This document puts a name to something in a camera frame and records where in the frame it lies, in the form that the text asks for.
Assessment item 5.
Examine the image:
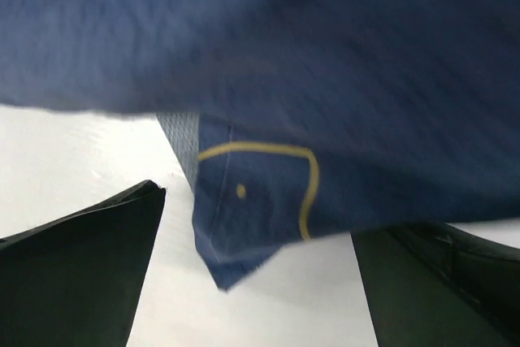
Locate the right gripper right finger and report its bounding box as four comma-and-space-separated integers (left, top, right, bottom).
352, 224, 519, 347

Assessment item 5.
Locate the blue pillowcase with fish print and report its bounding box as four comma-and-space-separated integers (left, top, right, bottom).
1, 0, 519, 290

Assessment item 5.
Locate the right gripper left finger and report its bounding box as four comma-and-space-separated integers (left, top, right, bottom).
1, 180, 166, 347

